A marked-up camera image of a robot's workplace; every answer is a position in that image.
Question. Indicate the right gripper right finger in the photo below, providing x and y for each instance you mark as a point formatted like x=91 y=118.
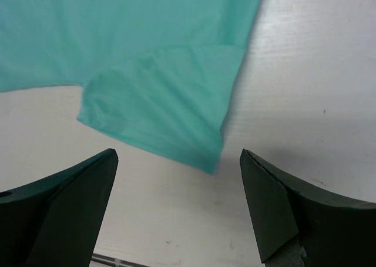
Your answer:
x=299 y=224

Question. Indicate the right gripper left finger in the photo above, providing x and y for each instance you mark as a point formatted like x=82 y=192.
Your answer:
x=55 y=221

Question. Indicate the teal t shirt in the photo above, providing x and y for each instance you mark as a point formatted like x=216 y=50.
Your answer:
x=155 y=74

